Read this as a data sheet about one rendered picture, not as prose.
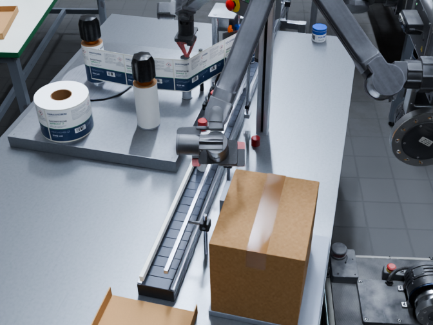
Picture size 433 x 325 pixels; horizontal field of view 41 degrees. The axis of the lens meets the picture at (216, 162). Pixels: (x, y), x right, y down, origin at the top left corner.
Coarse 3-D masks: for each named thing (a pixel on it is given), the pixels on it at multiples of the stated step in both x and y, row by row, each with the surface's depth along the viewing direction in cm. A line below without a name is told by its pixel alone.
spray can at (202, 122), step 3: (198, 120) 191; (201, 120) 191; (204, 120) 191; (198, 123) 191; (201, 123) 190; (204, 123) 190; (201, 132) 192; (204, 132) 192; (207, 132) 193; (201, 165) 200; (204, 165) 200; (198, 168) 202; (201, 168) 201; (204, 168) 201; (198, 171) 202; (201, 171) 202; (204, 171) 201
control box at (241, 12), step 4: (232, 0) 204; (236, 0) 202; (276, 0) 198; (280, 0) 199; (236, 4) 203; (240, 4) 202; (244, 4) 200; (248, 4) 199; (276, 4) 199; (280, 4) 200; (236, 8) 204; (240, 8) 203; (244, 8) 201; (276, 8) 200; (280, 8) 201; (236, 12) 205; (240, 12) 204; (244, 12) 202; (276, 12) 201; (280, 12) 203; (276, 16) 202
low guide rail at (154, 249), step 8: (192, 168) 200; (184, 176) 195; (184, 184) 193; (176, 200) 186; (168, 216) 181; (168, 224) 180; (160, 232) 175; (160, 240) 174; (152, 248) 170; (152, 256) 168; (144, 264) 165; (144, 272) 163
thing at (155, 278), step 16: (256, 64) 260; (240, 96) 240; (192, 176) 201; (208, 176) 201; (192, 192) 194; (176, 208) 188; (176, 224) 183; (192, 224) 183; (160, 256) 173; (176, 256) 172; (160, 272) 168; (176, 272) 170; (160, 288) 163
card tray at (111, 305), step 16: (112, 304) 165; (128, 304) 165; (144, 304) 165; (96, 320) 158; (112, 320) 160; (128, 320) 160; (144, 320) 160; (160, 320) 160; (176, 320) 160; (192, 320) 157
